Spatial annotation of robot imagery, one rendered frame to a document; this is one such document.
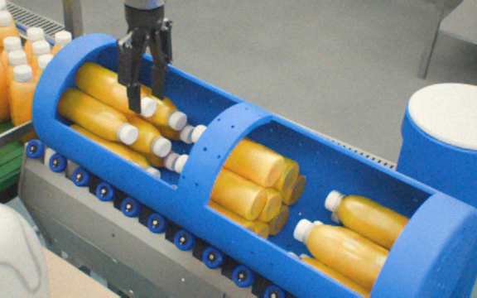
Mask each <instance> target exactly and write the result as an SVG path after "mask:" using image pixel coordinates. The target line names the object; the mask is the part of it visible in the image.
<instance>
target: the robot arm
mask: <svg viewBox="0 0 477 298"><path fill-rule="evenodd" d="M166 1H167V0H122V2H123V3H124V16H125V20H126V22H127V24H128V30H127V35H126V36H125V37H124V38H123V39H122V40H121V39H119V38H118V39H117V40H116V41H115V43H116V46H117V49H118V83H119V84H121V85H122V86H123V87H125V88H126V97H127V98H128V109H129V110H131V111H133V112H135V113H137V114H140V113H141V112H142V106H141V85H140V84H139V83H138V82H137V80H138V76H139V72H140V69H141V64H142V58H143V55H145V54H146V50H147V47H148V46H149V48H150V51H151V54H152V58H153V61H154V64H155V66H156V67H155V66H153V67H152V96H153V97H155V98H157V99H160V100H161V101H162V100H164V81H165V71H166V72H168V71H169V69H170V67H168V66H167V65H168V64H169V65H170V64H171V63H172V61H173V59H172V44H171V29H172V24H173V21H171V20H168V19H166V18H165V3H166ZM136 46H137V47H139V48H137V47H136ZM140 48H141V49H140ZM166 55H167V56H166ZM43 252H44V250H43V247H42V246H41V242H40V239H39V238H38V236H37V235H36V233H35V231H34V230H33V228H32V227H31V225H30V224H29V223H28V222H27V221H26V220H25V219H24V218H23V217H22V216H21V215H20V214H19V213H18V212H17V211H16V210H15V209H13V208H11V207H8V206H6V205H5V204H0V298H51V290H50V282H49V276H48V271H47V265H46V259H45V255H44V253H43Z"/></svg>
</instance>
